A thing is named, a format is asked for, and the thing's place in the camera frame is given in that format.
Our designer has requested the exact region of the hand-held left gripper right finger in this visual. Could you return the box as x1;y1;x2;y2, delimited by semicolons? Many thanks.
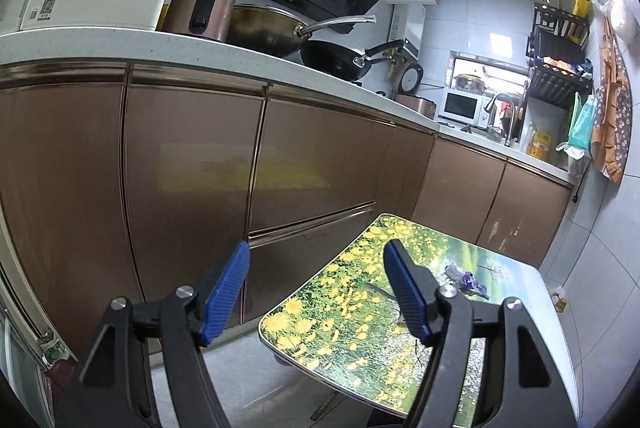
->
383;238;577;428

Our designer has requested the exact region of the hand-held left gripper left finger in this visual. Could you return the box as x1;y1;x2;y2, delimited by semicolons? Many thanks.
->
55;240;252;428

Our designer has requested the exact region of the small purple wrapper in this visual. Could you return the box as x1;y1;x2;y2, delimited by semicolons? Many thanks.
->
442;263;491;300

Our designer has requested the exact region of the flower print folding table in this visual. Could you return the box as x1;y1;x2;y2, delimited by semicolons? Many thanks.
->
257;213;581;422

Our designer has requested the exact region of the copper base cabinet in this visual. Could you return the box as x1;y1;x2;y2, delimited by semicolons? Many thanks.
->
0;60;574;350

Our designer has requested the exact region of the copper rice cooker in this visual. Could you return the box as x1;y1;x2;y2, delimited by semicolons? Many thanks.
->
395;62;435;119

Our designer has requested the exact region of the white microwave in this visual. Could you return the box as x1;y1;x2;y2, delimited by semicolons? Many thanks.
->
438;88;494;128

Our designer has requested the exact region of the yellow plastic bottle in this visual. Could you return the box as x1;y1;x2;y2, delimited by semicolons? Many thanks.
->
530;130;554;161

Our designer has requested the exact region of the clear plastic bag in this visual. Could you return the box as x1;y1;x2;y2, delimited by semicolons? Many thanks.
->
556;140;591;179

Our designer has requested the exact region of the steel kitchen faucet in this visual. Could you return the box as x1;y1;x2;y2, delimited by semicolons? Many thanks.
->
484;92;519;147

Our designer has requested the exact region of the steel pot with lid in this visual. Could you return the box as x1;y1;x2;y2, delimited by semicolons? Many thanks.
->
454;73;487;93

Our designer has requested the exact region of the green plastic bag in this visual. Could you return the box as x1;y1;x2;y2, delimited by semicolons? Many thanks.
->
570;93;599;154

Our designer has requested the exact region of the black wok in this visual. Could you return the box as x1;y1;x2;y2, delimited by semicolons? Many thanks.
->
300;39;405;82

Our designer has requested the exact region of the white water heater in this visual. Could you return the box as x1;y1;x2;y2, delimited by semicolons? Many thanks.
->
390;4;427;59

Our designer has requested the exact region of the orange floral apron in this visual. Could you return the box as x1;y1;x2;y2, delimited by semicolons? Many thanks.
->
591;15;634;185

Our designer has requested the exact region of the white plastic bag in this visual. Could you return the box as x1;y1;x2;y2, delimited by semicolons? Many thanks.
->
602;0;636;35

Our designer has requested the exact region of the black wall rack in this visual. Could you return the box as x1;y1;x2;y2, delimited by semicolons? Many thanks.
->
525;0;596;110

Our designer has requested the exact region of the steel wok with handle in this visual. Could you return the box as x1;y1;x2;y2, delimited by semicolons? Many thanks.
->
227;4;376;58

